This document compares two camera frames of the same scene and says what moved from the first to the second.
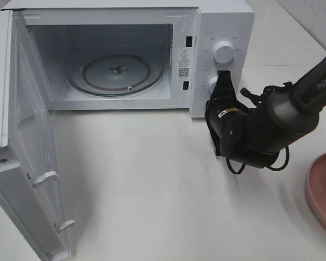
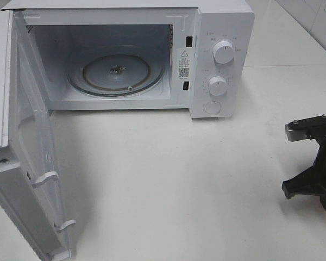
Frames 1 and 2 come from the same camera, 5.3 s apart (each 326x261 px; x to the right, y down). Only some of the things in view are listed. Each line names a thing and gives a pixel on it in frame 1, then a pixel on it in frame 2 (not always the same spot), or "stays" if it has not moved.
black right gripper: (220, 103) -> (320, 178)
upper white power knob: (223, 51) stays
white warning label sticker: (183, 63) stays
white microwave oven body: (137, 55) stays
